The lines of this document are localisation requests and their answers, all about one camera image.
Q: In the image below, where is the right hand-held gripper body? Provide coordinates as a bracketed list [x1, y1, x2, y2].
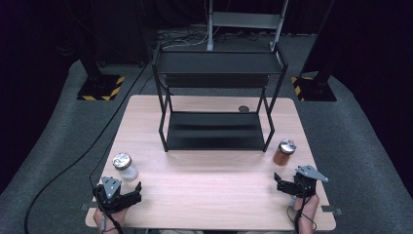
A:
[292, 164, 329, 199]

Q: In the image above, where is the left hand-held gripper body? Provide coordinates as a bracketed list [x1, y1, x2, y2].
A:
[94, 175, 131, 215]

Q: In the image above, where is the white jar with silver lid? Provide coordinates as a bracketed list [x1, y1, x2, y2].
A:
[111, 151, 139, 183]

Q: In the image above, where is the orange jar with silver lid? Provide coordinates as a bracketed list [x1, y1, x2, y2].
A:
[272, 137, 297, 168]

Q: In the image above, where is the black two-tier metal rack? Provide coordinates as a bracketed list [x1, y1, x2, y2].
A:
[151, 41, 289, 153]

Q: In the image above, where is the person's left hand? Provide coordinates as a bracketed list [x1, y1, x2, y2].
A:
[93, 207, 129, 234]

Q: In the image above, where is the person's right hand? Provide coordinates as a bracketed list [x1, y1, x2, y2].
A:
[292, 193, 321, 227]

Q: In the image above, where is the grey table edge bracket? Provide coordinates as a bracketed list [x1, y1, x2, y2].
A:
[320, 205, 344, 216]
[79, 202, 99, 212]

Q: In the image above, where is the right hand-held gripper black cable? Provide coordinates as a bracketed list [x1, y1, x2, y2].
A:
[285, 194, 318, 234]

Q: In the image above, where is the hand-held gripper black cable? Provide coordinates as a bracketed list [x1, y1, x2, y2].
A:
[89, 137, 125, 234]
[285, 194, 318, 234]

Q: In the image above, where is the left hand-held gripper black cable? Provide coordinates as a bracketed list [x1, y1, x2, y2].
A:
[89, 137, 125, 234]

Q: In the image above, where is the long black floor cable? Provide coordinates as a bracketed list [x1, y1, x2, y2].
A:
[23, 58, 154, 234]

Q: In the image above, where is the black post with striped base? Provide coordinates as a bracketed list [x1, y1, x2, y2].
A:
[76, 28, 127, 102]
[289, 0, 338, 102]

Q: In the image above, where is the tangle of floor cables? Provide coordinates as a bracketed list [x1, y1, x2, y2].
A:
[157, 27, 212, 51]

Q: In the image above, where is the grey metal stand frame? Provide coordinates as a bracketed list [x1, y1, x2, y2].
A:
[206, 0, 289, 53]

